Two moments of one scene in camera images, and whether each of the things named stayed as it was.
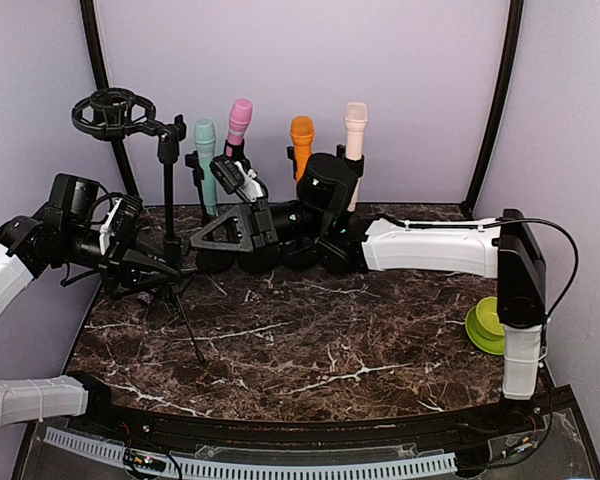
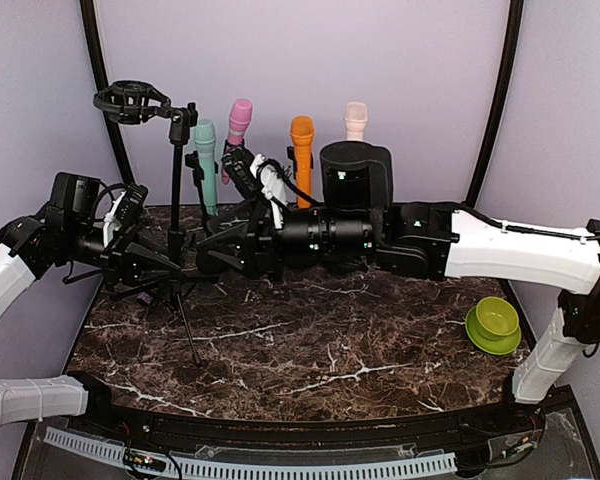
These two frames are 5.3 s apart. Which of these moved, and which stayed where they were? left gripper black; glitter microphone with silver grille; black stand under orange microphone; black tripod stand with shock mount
Moved: black tripod stand with shock mount
Stayed: black stand under orange microphone; left gripper black; glitter microphone with silver grille
